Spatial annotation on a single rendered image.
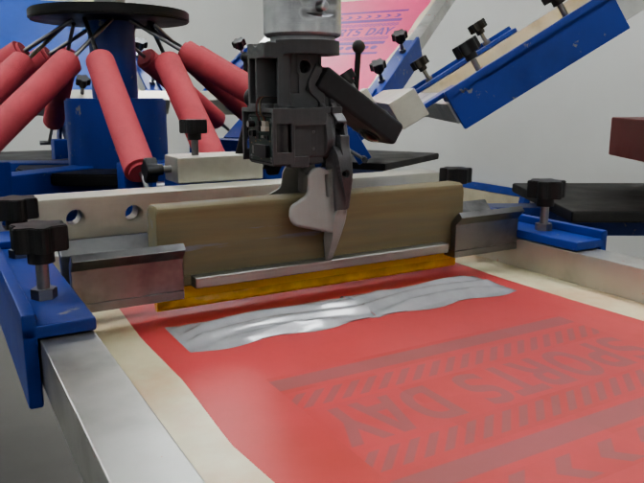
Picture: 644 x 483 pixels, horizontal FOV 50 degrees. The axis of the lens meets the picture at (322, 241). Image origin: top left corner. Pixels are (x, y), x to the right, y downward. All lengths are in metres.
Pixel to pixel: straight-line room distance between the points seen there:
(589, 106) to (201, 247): 2.51
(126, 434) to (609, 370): 0.36
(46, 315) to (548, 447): 0.35
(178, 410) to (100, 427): 0.10
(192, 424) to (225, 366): 0.09
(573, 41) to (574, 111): 1.88
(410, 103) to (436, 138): 2.56
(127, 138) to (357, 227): 0.52
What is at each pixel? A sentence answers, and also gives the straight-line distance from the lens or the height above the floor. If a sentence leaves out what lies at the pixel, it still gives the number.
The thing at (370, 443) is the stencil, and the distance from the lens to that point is 0.43.
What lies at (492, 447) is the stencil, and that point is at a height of 0.95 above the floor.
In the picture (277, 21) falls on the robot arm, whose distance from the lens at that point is 0.66.
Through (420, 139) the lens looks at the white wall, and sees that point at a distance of 3.82.
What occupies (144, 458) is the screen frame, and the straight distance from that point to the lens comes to 0.35.
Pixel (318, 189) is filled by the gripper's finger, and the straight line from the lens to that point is 0.67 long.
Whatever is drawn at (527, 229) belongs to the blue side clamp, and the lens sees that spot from 0.85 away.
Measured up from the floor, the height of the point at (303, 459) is 0.95.
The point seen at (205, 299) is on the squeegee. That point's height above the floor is 0.97.
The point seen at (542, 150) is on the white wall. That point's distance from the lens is 3.18.
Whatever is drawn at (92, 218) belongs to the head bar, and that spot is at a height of 1.01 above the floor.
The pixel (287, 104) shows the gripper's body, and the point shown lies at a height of 1.15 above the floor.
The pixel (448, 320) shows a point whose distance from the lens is 0.64.
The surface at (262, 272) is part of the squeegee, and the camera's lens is 0.66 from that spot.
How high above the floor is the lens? 1.16
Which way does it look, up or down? 12 degrees down
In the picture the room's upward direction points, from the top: straight up
